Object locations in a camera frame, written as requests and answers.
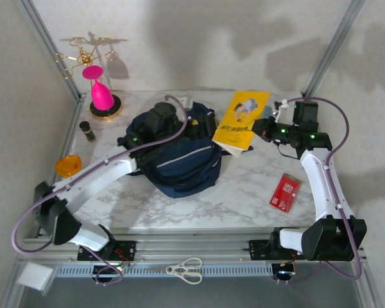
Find yellow cartoon cover book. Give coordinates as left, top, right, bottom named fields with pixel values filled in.
left=211, top=90, right=271, bottom=158

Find navy blue backpack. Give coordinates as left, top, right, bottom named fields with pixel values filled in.
left=124, top=101, right=254, bottom=199

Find pink goblet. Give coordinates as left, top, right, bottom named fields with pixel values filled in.
left=81, top=65, right=116, bottom=110

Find small dark brown bottle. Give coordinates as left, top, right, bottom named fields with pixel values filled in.
left=79, top=121, right=96, bottom=142

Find orange funnel cup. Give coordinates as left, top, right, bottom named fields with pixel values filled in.
left=55, top=155, right=84, bottom=180

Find small controller circuit board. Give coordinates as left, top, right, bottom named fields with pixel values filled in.
left=271, top=261, right=298, bottom=285
left=92, top=261, right=131, bottom=286

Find white pad in plastic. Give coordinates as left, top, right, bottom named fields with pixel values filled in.
left=15, top=261, right=55, bottom=296

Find aluminium side rail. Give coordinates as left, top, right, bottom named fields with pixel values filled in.
left=303, top=92, right=357, bottom=238
left=35, top=92, right=87, bottom=238

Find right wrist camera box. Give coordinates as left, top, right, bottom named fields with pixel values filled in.
left=271, top=99, right=291, bottom=123

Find right aluminium frame post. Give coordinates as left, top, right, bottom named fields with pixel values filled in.
left=301, top=0, right=366, bottom=102

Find aluminium frame post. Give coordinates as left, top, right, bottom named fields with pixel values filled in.
left=14, top=0, right=87, bottom=103
left=301, top=0, right=366, bottom=102

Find gold wire glass rack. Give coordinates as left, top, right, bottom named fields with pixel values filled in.
left=52, top=37, right=123, bottom=121

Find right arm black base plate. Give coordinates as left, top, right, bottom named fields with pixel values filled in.
left=248, top=239, right=308, bottom=261

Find aluminium cross rail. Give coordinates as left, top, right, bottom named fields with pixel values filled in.
left=17, top=235, right=368, bottom=266

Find left aluminium frame post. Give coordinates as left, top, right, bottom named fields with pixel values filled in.
left=14, top=0, right=87, bottom=103

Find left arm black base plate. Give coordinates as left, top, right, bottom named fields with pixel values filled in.
left=76, top=240, right=137, bottom=261

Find white handled scissors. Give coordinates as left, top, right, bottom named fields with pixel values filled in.
left=146, top=257, right=203, bottom=285

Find grey slotted cable duct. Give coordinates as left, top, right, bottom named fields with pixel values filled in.
left=56, top=263, right=273, bottom=278

